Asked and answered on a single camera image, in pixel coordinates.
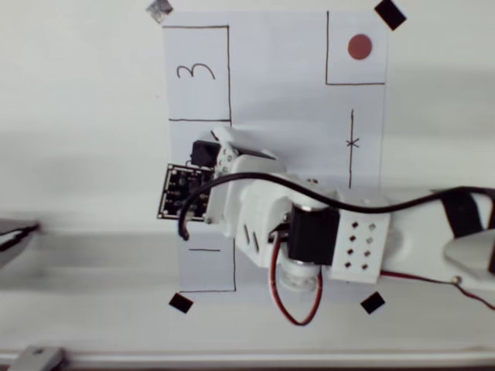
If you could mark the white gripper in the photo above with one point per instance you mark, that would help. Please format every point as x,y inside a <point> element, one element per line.
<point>226,158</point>

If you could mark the black cube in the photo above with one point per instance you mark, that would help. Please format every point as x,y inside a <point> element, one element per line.
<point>203,152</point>

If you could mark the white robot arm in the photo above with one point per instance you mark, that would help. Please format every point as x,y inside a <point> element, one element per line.
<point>359,247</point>

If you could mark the white paper sheet with markings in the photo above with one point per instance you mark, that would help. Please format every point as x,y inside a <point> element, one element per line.
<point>278,77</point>

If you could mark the glossy black tape piece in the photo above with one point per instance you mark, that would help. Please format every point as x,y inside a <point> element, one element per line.
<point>159,11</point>

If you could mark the red round sticker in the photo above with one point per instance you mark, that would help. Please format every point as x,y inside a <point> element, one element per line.
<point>359,47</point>

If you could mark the small black tape piece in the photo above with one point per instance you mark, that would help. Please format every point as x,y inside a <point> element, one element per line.
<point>180,303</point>
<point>373,303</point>

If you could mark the large black tape piece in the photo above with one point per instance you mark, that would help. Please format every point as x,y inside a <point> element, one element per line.
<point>390,14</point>

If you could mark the camera circuit board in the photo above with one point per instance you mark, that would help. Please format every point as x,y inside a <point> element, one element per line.
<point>174,193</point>

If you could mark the grey metal bracket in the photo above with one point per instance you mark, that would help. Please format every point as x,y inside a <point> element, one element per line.
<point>36,357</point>

